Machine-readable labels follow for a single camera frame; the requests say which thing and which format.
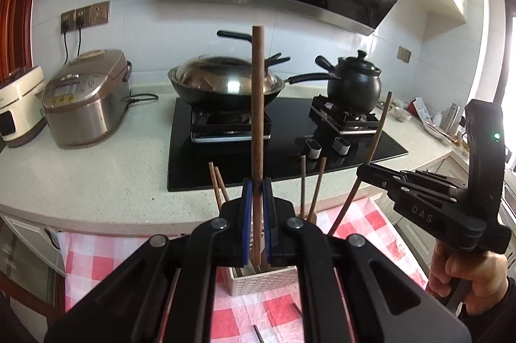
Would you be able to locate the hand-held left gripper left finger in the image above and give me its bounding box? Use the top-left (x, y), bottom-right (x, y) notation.
top-left (44, 179), bottom-right (254, 343)

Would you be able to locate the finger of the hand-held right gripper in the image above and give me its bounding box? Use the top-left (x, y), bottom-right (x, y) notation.
top-left (357, 163), bottom-right (460, 194)

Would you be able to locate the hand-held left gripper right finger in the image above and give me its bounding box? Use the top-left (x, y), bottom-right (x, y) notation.
top-left (262, 177), bottom-right (472, 343)

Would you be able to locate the cream plastic utensil basket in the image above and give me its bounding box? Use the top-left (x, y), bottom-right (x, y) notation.
top-left (223, 202), bottom-right (319, 297)

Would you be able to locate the person's right forearm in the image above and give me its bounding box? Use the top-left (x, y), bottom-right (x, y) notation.
top-left (457, 276), bottom-right (516, 343)

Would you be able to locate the person's right hand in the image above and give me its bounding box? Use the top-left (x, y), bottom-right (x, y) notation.
top-left (427, 246), bottom-right (511, 315)

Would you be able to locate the black burner grate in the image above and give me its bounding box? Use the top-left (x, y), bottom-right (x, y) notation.
top-left (191, 109), bottom-right (273, 143)
top-left (310, 95), bottom-right (382, 135)

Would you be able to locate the small ceramic bowl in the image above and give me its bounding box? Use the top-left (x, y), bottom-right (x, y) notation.
top-left (389, 105), bottom-right (412, 123)

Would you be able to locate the red white packet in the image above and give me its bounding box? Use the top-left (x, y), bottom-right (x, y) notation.
top-left (407, 97), bottom-right (431, 123)

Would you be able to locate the black clay pot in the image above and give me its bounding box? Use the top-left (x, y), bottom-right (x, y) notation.
top-left (315, 50), bottom-right (382, 114)

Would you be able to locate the black glass gas stove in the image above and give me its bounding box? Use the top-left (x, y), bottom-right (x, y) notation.
top-left (166, 95), bottom-right (410, 192)

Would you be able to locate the black clay pot lid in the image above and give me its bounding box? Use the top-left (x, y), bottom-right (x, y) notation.
top-left (336, 50), bottom-right (382, 76)

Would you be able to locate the black wok with lid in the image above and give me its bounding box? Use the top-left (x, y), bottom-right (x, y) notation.
top-left (168, 55), bottom-right (342, 113)

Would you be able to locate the red white checked tablecloth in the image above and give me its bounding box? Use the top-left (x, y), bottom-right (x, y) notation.
top-left (56, 196), bottom-right (430, 343)

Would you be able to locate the glass wok lid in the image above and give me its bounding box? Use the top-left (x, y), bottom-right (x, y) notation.
top-left (169, 55), bottom-right (283, 94)

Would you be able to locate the metallic rice cooker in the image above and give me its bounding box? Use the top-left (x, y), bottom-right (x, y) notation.
top-left (42, 49), bottom-right (134, 149)

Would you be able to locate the cream electric cooker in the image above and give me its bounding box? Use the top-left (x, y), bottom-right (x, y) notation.
top-left (0, 65), bottom-right (47, 148)

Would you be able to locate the wooden framed glass door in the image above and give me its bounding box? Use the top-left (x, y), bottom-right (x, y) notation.
top-left (0, 0), bottom-right (43, 82)

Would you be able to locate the dark window frame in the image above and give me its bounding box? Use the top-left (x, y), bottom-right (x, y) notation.
top-left (498, 0), bottom-right (516, 170)

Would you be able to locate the black pan handle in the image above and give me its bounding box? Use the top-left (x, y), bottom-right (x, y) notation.
top-left (217, 29), bottom-right (253, 44)
top-left (264, 53), bottom-right (292, 70)

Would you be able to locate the black power cord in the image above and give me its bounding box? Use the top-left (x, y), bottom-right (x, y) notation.
top-left (76, 16), bottom-right (159, 104)
top-left (61, 23), bottom-right (70, 65)

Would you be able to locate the beige wall socket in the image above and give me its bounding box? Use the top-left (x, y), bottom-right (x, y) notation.
top-left (92, 0), bottom-right (111, 25)
top-left (60, 9), bottom-right (76, 33)
top-left (75, 5), bottom-right (93, 28)

